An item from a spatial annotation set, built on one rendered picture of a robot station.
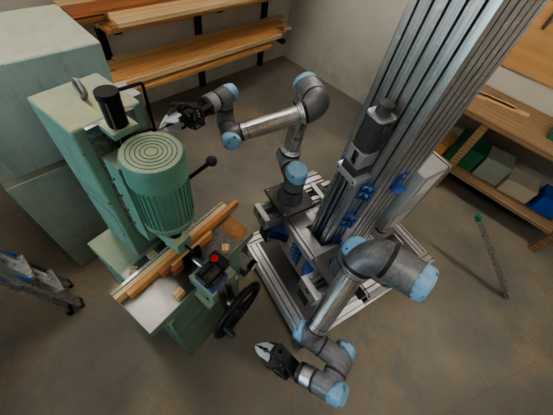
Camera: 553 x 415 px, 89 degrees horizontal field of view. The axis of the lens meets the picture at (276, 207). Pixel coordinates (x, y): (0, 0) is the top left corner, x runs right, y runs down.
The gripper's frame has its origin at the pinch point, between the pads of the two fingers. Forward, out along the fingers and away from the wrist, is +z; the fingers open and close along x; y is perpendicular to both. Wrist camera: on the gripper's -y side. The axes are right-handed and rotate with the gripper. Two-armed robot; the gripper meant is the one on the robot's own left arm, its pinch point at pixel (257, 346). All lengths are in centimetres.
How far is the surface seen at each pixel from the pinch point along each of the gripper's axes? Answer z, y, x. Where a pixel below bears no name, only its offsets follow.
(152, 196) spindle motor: 11, -68, 2
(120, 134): 20, -84, 7
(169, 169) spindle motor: 5, -74, 7
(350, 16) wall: 99, -70, 353
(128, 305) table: 42, -25, -17
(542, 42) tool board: -79, -16, 316
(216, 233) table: 37, -24, 28
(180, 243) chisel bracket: 29.6, -38.4, 8.0
